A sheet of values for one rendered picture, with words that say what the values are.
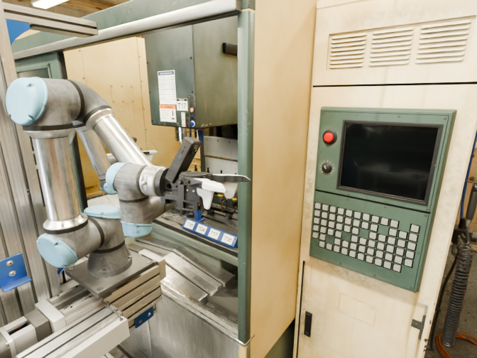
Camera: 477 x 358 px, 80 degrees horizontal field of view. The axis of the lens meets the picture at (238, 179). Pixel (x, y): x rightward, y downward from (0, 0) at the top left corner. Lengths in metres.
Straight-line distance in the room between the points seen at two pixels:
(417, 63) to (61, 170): 1.18
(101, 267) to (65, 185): 0.34
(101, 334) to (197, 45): 1.44
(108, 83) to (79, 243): 2.14
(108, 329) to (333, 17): 1.34
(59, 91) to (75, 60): 1.94
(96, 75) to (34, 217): 1.93
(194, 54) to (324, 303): 1.50
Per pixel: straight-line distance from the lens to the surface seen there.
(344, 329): 1.65
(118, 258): 1.12
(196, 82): 1.76
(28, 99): 0.88
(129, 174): 0.74
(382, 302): 1.49
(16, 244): 1.16
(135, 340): 2.17
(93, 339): 1.06
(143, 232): 0.79
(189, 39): 1.79
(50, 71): 2.09
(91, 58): 2.91
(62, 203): 0.95
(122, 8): 1.42
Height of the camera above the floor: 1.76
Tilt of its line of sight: 16 degrees down
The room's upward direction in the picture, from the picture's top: straight up
